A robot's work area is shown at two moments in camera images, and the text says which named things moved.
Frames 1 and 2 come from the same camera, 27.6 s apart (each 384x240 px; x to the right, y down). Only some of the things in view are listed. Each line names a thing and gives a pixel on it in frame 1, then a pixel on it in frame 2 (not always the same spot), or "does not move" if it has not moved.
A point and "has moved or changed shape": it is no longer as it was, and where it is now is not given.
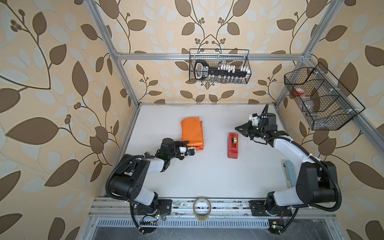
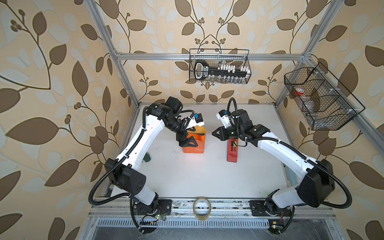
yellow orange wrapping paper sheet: x=192 y=132 has moved or changed shape
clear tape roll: x=199 y=217 does not move
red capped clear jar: x=299 y=91 does not move
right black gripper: x=245 y=129 -> x=221 y=134
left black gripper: x=179 y=143 -> x=187 y=143
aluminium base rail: x=120 y=208 does not move
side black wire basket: x=326 y=104 does not move
